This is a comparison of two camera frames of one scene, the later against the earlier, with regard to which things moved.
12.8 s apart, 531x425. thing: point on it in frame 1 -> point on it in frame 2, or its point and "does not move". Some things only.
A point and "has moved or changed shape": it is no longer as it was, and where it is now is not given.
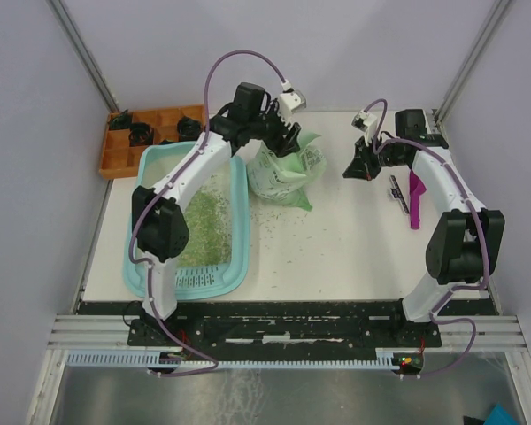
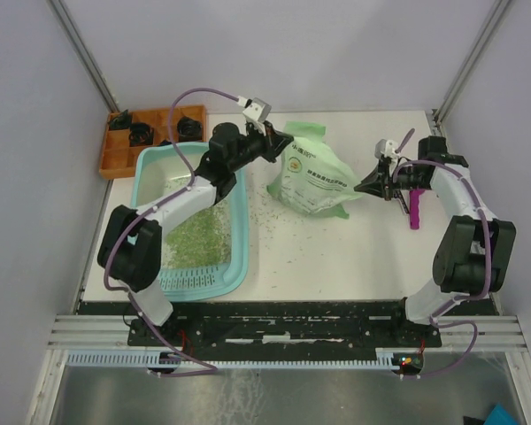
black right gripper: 362,166 -> 379,182
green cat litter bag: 284,179 has moved or changed shape
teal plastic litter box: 216,261 does not move
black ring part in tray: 141,134 does not move
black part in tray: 121,121 does not move
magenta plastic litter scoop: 417,187 does not move
